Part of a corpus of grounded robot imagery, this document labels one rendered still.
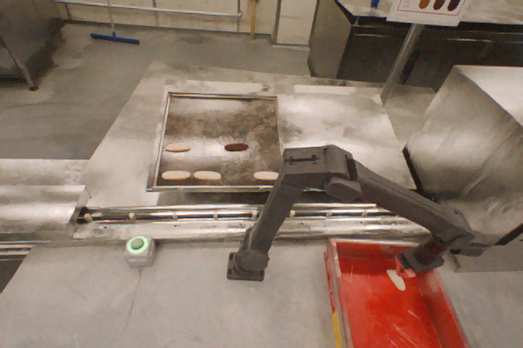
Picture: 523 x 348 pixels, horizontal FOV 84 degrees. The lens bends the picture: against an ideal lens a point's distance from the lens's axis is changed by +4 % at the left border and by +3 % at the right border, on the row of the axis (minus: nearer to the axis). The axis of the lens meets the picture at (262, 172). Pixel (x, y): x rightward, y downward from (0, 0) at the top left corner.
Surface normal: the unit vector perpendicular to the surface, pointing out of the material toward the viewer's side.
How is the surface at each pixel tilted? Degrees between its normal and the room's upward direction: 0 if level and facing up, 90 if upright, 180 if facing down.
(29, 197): 0
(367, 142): 10
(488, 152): 90
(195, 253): 0
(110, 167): 0
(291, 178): 90
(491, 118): 90
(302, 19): 90
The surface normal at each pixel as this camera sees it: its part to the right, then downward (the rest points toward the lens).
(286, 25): 0.07, 0.74
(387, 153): 0.10, -0.54
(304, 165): -0.13, -0.69
